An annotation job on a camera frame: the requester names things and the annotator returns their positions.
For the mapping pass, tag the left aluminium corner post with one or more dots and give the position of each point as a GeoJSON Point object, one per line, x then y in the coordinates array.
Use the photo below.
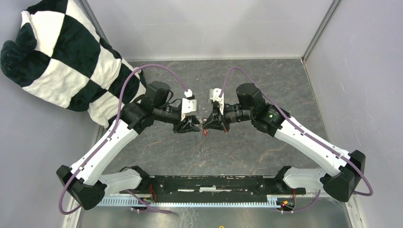
{"type": "Point", "coordinates": [85, 6]}

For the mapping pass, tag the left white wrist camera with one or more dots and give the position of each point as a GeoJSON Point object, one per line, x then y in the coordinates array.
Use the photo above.
{"type": "Point", "coordinates": [189, 105]}

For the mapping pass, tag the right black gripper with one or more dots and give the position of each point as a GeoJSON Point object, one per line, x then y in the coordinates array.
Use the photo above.
{"type": "Point", "coordinates": [213, 122]}

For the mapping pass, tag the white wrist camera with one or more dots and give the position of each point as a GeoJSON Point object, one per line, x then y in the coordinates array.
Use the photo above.
{"type": "Point", "coordinates": [216, 96]}
{"type": "Point", "coordinates": [189, 105]}

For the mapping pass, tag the black white checkered blanket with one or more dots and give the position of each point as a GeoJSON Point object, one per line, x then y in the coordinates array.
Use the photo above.
{"type": "Point", "coordinates": [59, 57]}

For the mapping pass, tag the aluminium corner post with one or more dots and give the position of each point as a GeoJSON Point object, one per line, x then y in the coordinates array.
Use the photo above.
{"type": "Point", "coordinates": [85, 6]}
{"type": "Point", "coordinates": [321, 28]}

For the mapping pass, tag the silver toothed metal strip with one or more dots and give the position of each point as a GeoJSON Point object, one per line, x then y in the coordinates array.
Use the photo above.
{"type": "Point", "coordinates": [131, 201]}

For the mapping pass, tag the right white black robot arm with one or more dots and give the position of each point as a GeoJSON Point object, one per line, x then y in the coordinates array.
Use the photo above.
{"type": "Point", "coordinates": [339, 172]}

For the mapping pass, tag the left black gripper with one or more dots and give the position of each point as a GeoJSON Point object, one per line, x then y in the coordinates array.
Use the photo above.
{"type": "Point", "coordinates": [187, 128]}

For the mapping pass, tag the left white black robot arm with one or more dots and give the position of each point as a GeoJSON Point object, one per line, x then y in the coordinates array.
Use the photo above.
{"type": "Point", "coordinates": [84, 180]}

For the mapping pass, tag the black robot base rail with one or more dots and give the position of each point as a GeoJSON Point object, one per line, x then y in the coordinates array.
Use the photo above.
{"type": "Point", "coordinates": [213, 188]}

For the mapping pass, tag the right aluminium corner post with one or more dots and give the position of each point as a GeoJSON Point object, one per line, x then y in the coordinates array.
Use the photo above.
{"type": "Point", "coordinates": [321, 28]}

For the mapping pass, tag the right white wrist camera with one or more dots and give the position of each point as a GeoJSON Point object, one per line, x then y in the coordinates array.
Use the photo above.
{"type": "Point", "coordinates": [216, 96]}

